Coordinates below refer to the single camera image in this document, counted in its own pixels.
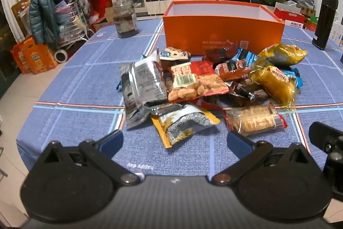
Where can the yellow and silver snack packet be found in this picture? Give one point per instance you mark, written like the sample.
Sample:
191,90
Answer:
182,121

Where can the blue striped snack packet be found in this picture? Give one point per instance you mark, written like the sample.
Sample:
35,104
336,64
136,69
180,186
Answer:
293,78
248,56

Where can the glass jar with dark contents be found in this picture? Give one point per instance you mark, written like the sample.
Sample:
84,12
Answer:
125,20

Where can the yellow crinkled snack packet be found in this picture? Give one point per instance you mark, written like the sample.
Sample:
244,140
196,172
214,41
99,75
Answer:
285,54

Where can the blue checked tablecloth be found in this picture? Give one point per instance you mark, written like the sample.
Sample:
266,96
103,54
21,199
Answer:
80,89

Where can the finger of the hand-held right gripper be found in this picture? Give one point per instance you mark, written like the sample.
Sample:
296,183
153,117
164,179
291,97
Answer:
331,137

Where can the wooden chair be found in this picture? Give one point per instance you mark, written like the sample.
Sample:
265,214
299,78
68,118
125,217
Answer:
20,13

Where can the clear cracker packet red ends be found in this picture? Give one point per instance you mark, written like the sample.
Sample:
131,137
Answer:
252,119

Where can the silver foil snack packet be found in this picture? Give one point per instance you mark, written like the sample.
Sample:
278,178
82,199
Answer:
143,84

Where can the red peanut snack packet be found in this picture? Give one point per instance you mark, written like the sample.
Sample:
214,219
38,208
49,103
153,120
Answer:
194,81

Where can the metal trolley cart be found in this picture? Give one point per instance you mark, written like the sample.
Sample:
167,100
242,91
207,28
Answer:
72,27

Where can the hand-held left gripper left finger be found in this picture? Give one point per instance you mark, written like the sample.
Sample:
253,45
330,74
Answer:
111,143

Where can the dark green puffer jacket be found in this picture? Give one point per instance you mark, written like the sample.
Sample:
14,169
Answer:
45,9

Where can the orange cardboard box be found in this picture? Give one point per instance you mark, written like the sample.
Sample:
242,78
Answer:
222,30

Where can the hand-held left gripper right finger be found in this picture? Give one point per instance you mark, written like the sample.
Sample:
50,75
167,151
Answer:
239,144

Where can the orange printed carton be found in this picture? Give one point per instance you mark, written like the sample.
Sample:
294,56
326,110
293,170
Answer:
34,56

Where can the clear yellow cake packet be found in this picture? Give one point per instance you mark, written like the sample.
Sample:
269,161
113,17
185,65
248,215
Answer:
276,82

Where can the black thermos bottle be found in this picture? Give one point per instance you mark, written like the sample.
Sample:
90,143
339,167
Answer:
324,21

